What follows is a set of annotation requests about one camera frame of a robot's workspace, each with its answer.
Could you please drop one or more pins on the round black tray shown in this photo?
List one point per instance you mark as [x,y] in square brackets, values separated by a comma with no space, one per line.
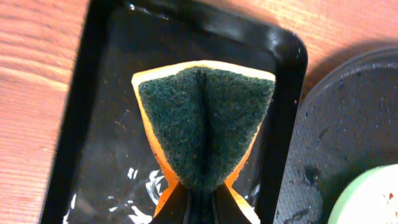
[346,125]

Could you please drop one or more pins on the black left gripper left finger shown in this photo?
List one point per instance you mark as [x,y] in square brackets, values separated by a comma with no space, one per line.
[175,208]

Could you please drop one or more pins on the yellow green sponge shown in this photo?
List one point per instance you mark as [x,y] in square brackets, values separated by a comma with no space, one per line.
[201,119]

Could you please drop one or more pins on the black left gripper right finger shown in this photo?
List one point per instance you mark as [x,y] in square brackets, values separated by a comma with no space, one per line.
[226,209]

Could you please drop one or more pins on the rectangular black tray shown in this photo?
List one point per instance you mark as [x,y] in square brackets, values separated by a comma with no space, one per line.
[104,170]

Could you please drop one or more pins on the mint green plate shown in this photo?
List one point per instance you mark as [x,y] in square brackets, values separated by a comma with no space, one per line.
[371,198]

